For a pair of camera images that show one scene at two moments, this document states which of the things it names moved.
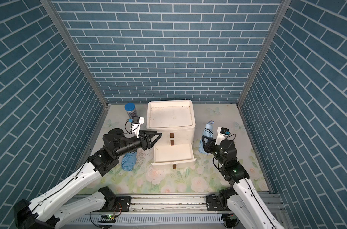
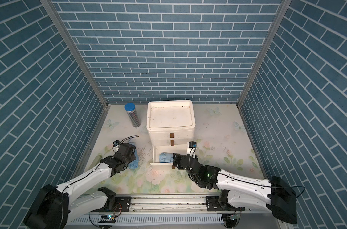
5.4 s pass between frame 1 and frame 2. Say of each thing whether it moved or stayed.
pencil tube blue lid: stayed
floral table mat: stayed
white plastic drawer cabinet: stayed
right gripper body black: moved
